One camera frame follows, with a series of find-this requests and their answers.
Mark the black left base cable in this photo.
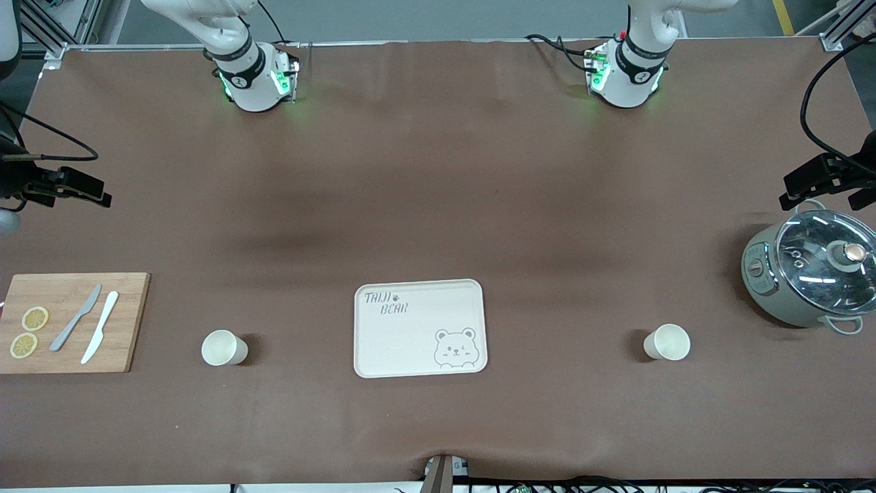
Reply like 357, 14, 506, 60
525, 33, 600, 73

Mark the glass pot lid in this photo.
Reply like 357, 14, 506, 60
775, 210, 876, 316

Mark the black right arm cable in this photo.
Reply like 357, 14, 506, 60
0, 101, 101, 162

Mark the beige bear print tray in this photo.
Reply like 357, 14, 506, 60
353, 279, 489, 379

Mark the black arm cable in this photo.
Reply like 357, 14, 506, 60
0, 101, 101, 162
800, 33, 876, 173

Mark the grey plastic knife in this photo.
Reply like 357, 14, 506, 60
49, 284, 103, 353

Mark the grey-green electric pot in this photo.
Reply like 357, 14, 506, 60
741, 199, 876, 336

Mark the brown table mat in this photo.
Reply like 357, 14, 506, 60
0, 38, 876, 488

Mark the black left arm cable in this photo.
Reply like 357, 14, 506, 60
800, 33, 876, 173

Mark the aluminium frame profile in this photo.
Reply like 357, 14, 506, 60
816, 0, 876, 53
19, 0, 103, 62

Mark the white IKEA cup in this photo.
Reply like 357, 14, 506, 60
643, 324, 691, 362
201, 330, 249, 367

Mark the white plastic knife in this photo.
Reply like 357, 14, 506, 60
80, 291, 120, 365

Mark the wooden cutting board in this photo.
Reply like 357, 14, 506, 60
0, 273, 151, 375

